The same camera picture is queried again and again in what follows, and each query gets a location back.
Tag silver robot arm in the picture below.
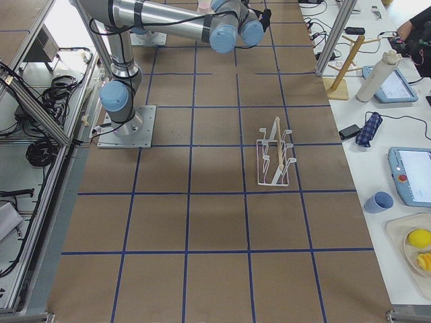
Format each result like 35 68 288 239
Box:
71 1 265 139

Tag pink plastic cup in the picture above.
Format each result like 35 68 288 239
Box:
197 1 212 14

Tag blue cup on desk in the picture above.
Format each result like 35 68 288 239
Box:
364 191 393 214

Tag wooden dowel on rack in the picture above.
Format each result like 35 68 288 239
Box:
275 116 284 171

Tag wooden mug tree stand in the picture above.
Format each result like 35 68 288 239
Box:
322 35 380 100

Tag black phone on desk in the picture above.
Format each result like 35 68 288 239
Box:
339 124 362 141

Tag blue plaid folded umbrella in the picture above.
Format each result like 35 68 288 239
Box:
356 112 383 148

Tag black power adapter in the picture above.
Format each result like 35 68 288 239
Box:
345 27 365 35

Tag blue teach pendant left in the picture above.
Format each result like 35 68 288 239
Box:
373 69 418 104

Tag blue teach pendant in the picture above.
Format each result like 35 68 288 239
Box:
373 69 418 104
388 147 430 207

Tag blue teach pendant right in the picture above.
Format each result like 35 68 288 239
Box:
388 147 430 207

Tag white cylindrical bottle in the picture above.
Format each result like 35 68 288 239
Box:
356 49 402 102

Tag beige tray with fruit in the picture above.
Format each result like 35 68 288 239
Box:
385 213 430 279

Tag yellow lemon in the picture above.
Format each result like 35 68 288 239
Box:
407 229 431 248

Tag orange slices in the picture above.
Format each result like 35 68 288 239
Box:
416 253 431 272

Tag white wire cup rack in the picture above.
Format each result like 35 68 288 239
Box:
256 125 296 187

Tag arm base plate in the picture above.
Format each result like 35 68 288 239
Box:
97 105 156 149

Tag aluminium frame post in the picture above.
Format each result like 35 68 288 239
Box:
316 0 357 76

